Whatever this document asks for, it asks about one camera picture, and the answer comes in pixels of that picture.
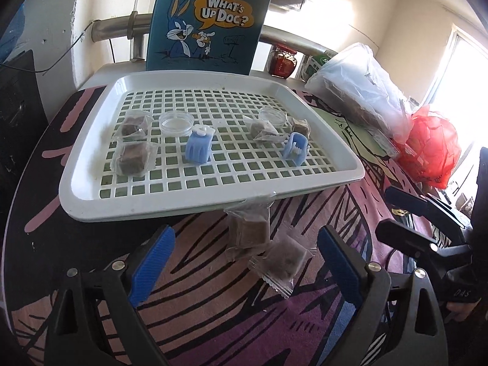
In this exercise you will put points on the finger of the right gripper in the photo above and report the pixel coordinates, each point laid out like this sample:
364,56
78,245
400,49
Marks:
447,219
422,249

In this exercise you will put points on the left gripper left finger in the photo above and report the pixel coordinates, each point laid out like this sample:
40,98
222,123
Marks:
126,284

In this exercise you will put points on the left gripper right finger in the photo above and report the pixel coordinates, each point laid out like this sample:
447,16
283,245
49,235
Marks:
364,285

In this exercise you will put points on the brown snack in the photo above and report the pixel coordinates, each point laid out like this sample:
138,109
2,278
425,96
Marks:
134,158
262,131
249,227
284,258
300,126

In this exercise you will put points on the blue flower hair claw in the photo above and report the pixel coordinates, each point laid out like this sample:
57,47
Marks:
199,145

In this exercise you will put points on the clear round dish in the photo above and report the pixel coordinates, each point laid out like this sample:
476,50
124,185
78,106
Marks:
176,123
275,117

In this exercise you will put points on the brown snack cube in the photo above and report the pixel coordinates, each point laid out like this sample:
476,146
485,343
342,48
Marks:
135,126

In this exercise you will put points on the right hand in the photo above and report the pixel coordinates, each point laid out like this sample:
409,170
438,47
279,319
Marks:
461,311

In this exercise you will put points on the red plastic bag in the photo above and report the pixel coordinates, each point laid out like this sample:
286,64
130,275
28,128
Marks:
431,151

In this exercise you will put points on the cartoon print blanket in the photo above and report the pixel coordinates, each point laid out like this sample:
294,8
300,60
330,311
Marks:
205,310

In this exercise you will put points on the clear plastic bag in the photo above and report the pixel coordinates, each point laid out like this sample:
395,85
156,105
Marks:
364,92

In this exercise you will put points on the white perforated plastic tray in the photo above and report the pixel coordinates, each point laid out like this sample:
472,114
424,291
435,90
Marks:
164,143

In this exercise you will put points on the green white box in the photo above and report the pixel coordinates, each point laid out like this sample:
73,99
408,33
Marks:
311,65

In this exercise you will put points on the black speaker cabinet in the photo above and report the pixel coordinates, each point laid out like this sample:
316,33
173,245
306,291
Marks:
23,120

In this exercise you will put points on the red glass jar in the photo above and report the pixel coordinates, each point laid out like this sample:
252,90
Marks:
282,61

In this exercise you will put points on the blue water jug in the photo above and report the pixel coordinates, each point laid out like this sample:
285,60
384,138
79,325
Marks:
12,34

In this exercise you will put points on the blue Bugs Bunny tote bag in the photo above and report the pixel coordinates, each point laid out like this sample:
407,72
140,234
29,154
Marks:
209,35

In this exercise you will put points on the metal bed rail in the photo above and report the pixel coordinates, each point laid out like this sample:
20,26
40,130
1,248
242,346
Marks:
140,24

